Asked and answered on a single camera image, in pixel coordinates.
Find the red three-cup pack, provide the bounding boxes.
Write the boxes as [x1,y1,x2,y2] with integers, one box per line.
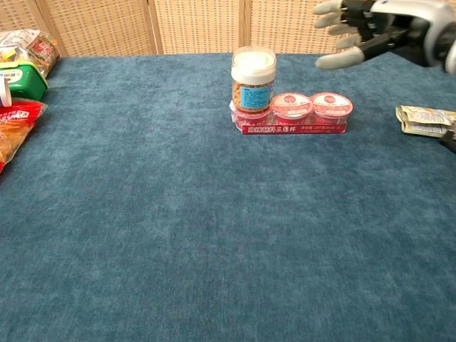
[229,91,354,135]

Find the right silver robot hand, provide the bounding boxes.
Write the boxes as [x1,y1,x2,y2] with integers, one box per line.
[313,0,456,75]

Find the woven folding screen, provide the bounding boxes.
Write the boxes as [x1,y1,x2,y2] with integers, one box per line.
[0,0,456,58]

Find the blue tablecloth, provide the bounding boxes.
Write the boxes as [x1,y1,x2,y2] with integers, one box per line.
[0,52,456,342]

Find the clear snack bag white labels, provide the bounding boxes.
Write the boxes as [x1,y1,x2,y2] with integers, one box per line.
[0,29,41,58]

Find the red green snack bag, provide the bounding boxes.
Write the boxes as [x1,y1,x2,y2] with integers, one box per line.
[27,33,61,78]

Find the gold snack packet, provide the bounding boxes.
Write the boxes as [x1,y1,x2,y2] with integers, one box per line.
[395,105,456,138]

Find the red chips bag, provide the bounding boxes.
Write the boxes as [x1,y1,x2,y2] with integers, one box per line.
[0,99,48,175]

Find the green plastic tub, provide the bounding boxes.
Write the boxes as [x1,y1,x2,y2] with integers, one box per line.
[0,61,49,102]

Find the clear jar white lid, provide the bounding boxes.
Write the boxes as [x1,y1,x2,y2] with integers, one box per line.
[230,48,277,112]

